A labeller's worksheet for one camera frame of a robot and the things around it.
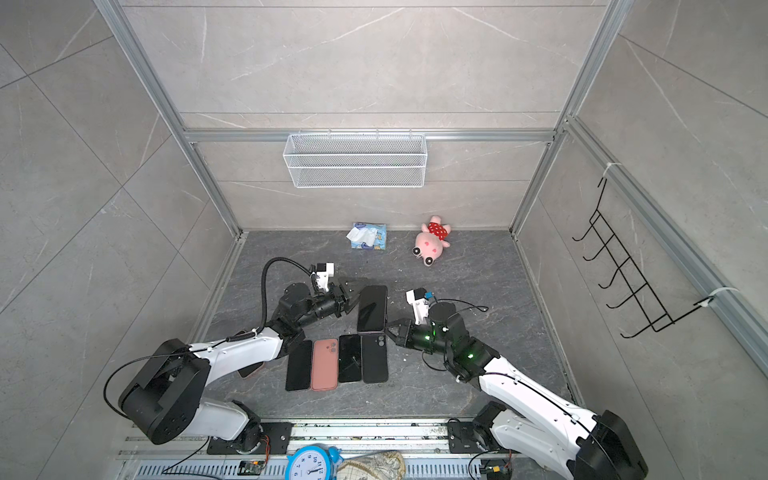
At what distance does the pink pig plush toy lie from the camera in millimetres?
A: 1091

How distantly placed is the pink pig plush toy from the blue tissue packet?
0.14m

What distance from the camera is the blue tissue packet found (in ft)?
3.69
